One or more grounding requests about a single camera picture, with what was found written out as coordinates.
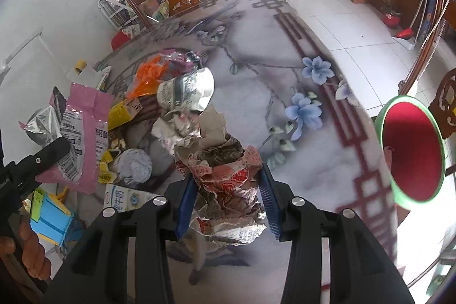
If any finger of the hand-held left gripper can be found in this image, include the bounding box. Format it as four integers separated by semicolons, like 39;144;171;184
7;136;72;199

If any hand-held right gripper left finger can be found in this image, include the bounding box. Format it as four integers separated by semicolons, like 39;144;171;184
43;179;198;304

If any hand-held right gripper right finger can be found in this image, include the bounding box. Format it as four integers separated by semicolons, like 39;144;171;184
258;163;416;304

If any red print paper wrapper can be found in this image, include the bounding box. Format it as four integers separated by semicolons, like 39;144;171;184
174;135;268;248

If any pink plastic bag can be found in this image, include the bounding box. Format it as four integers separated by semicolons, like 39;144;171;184
36;83;115;194

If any yellow drink carton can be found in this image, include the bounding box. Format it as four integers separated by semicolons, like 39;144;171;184
108;98;143;131

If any person's left hand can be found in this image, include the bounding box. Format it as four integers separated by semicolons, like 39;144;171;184
18;221;53;281

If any silver foil bag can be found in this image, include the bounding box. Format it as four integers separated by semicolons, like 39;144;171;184
19;86;68;148

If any blue plastic stool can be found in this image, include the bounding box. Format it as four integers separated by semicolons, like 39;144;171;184
30;190;74;248

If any small yellow wrapper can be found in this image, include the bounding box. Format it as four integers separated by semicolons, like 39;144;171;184
98;149;120;183

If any white blue milk carton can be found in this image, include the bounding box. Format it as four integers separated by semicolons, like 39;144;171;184
103;183;164;214

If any crumpled white paper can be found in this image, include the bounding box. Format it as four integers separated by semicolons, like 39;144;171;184
151;112;203;148

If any torn brown paper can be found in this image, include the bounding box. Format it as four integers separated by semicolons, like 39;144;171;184
198;104;229;148

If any crumpled white paper bowl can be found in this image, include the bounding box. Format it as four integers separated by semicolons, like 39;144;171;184
157;67;215;112

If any orange plastic bag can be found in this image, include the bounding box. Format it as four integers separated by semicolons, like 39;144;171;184
126;54;172;100

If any purple silver foil wrapper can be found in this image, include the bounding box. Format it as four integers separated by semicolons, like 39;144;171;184
167;49;203;73

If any floral table cover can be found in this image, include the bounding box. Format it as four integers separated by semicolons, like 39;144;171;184
93;0;400;304

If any carved wooden chair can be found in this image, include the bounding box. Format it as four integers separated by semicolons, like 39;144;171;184
397;0;456;141

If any white ribbed strip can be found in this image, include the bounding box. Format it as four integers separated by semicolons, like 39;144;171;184
420;0;453;44

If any red broom and dustpan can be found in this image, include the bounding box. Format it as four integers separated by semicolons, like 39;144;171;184
410;0;431;30

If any white wire rack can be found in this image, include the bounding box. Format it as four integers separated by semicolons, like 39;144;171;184
98;0;143;32

